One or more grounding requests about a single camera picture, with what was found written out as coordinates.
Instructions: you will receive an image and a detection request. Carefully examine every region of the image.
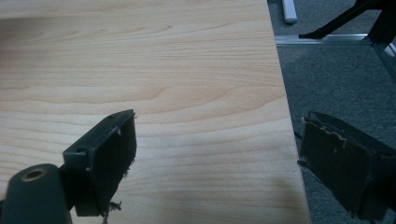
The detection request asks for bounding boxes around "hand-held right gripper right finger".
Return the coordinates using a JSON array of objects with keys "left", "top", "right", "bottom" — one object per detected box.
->
[{"left": 297, "top": 111, "right": 396, "bottom": 222}]

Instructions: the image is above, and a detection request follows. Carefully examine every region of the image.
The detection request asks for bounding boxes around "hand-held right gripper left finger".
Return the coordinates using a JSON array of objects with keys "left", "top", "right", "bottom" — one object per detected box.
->
[{"left": 62, "top": 108, "right": 138, "bottom": 217}]

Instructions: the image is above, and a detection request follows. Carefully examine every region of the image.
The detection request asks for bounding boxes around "black stand leg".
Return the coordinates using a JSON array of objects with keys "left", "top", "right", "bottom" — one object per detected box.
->
[{"left": 298, "top": 0, "right": 396, "bottom": 45}]

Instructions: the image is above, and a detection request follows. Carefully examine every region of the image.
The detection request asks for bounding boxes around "white table leg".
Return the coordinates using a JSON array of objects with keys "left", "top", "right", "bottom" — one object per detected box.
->
[{"left": 281, "top": 0, "right": 298, "bottom": 25}]

